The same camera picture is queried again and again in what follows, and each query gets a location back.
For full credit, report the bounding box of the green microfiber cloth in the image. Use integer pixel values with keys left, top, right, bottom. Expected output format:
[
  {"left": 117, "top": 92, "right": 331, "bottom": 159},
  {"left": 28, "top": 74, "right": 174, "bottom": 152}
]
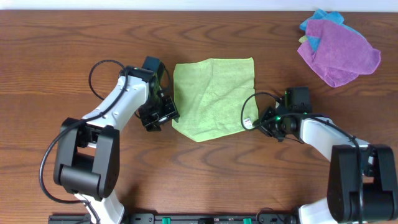
[{"left": 172, "top": 58, "right": 259, "bottom": 142}]

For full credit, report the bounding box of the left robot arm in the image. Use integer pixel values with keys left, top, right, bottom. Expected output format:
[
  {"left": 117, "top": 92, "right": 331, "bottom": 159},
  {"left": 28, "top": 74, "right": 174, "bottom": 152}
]
[{"left": 51, "top": 57, "right": 179, "bottom": 223}]

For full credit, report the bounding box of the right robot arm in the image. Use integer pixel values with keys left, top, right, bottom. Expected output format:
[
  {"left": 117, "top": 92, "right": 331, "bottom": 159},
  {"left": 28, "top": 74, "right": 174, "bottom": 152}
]
[{"left": 253, "top": 87, "right": 397, "bottom": 223}]

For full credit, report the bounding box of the purple microfiber cloth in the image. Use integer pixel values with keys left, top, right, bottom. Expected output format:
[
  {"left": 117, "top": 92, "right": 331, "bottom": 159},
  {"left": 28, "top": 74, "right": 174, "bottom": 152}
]
[{"left": 297, "top": 21, "right": 381, "bottom": 88}]

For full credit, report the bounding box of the blue microfiber cloth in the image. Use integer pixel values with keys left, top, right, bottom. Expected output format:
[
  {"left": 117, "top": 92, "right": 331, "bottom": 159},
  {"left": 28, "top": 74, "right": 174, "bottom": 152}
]
[{"left": 299, "top": 9, "right": 363, "bottom": 52}]

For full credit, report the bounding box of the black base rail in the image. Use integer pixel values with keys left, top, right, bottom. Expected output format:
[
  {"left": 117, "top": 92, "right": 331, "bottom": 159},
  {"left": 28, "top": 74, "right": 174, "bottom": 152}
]
[{"left": 48, "top": 212, "right": 299, "bottom": 224}]

